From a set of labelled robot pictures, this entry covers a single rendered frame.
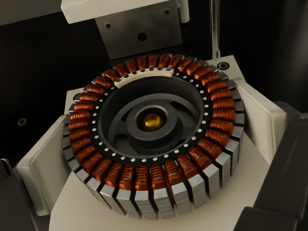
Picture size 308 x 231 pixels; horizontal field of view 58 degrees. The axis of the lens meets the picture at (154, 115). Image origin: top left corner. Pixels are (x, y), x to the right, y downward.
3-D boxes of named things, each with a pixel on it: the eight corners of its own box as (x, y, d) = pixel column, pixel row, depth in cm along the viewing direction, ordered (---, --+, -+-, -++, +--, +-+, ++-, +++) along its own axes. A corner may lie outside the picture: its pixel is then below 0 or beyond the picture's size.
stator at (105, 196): (268, 203, 16) (278, 171, 13) (76, 238, 16) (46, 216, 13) (216, 72, 23) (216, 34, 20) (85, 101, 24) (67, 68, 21)
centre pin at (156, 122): (174, 151, 19) (168, 127, 17) (146, 156, 19) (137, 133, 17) (170, 128, 20) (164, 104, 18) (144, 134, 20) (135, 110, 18)
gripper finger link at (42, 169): (51, 215, 14) (36, 217, 14) (83, 151, 20) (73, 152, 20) (29, 162, 13) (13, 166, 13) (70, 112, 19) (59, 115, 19)
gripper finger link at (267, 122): (270, 114, 12) (287, 111, 12) (229, 79, 19) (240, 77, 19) (274, 173, 13) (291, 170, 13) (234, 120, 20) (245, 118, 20)
